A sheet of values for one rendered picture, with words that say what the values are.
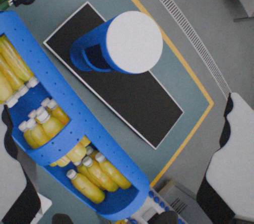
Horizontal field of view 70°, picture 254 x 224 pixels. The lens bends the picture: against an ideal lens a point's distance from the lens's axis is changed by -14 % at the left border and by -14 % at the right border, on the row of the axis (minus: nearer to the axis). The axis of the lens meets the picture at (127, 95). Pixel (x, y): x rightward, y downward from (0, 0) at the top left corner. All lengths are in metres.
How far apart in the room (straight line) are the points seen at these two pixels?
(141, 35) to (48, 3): 1.18
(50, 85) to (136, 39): 0.45
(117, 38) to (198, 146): 2.21
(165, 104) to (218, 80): 1.05
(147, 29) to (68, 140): 0.59
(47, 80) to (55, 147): 0.20
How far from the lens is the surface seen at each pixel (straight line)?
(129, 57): 0.90
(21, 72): 0.70
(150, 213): 1.38
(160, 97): 2.08
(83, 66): 1.73
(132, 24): 0.92
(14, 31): 0.66
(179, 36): 2.43
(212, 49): 2.81
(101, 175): 0.90
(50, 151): 0.67
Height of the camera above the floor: 1.84
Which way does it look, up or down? 63 degrees down
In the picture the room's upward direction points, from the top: 106 degrees clockwise
